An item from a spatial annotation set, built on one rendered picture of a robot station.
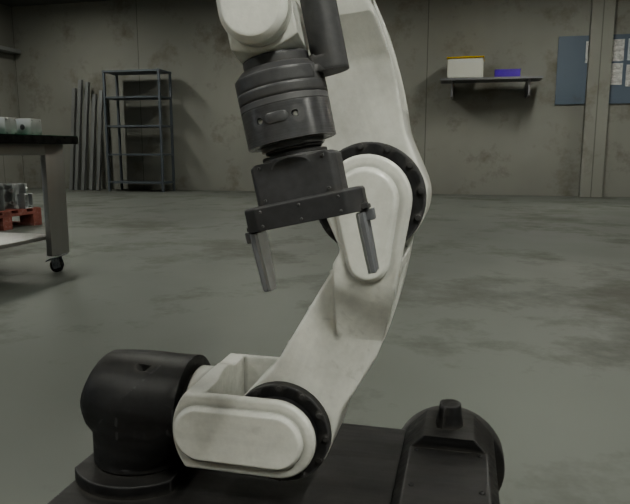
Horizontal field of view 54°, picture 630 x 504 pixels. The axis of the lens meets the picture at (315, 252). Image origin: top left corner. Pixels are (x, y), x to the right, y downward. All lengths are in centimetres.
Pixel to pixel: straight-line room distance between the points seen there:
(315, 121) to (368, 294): 28
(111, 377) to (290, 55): 58
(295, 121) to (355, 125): 23
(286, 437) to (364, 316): 19
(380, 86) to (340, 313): 29
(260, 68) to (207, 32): 1028
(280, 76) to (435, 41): 945
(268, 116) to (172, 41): 1054
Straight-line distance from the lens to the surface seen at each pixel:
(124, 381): 98
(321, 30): 61
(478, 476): 101
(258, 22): 59
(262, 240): 63
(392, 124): 80
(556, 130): 996
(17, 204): 611
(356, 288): 79
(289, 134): 58
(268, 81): 59
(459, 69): 938
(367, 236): 60
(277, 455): 88
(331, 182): 59
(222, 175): 1064
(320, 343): 85
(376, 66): 81
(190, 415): 90
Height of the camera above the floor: 67
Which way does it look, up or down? 9 degrees down
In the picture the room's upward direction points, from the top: straight up
